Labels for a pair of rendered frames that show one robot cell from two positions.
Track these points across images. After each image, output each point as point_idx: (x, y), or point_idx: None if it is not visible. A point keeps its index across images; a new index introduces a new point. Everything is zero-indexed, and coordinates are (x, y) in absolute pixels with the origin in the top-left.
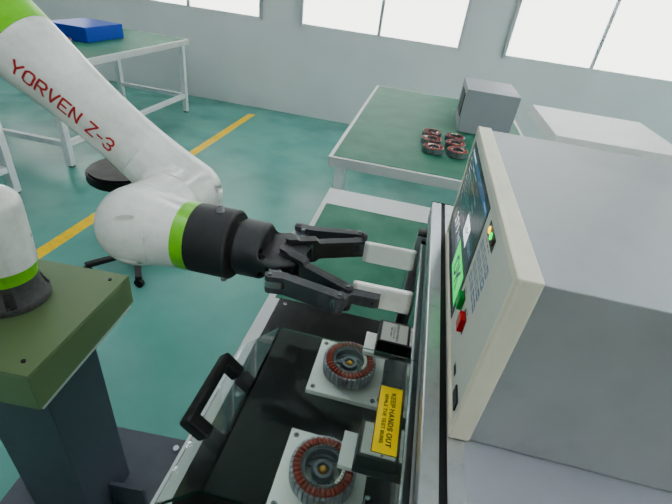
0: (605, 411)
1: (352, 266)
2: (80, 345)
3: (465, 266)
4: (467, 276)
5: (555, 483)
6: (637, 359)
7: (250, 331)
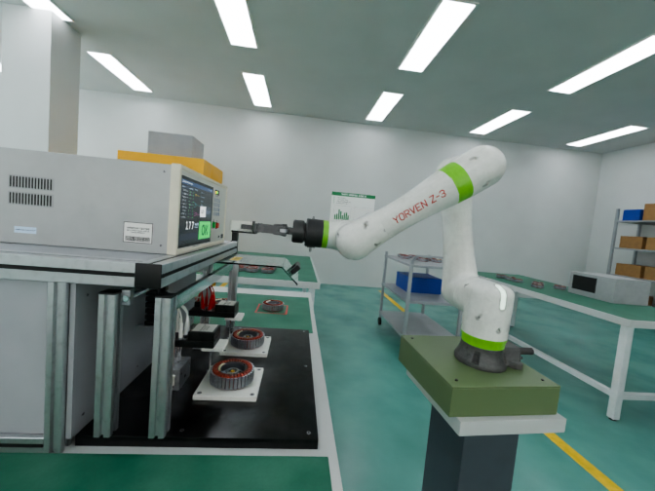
0: None
1: None
2: (415, 365)
3: (210, 217)
4: (211, 217)
5: None
6: None
7: (327, 413)
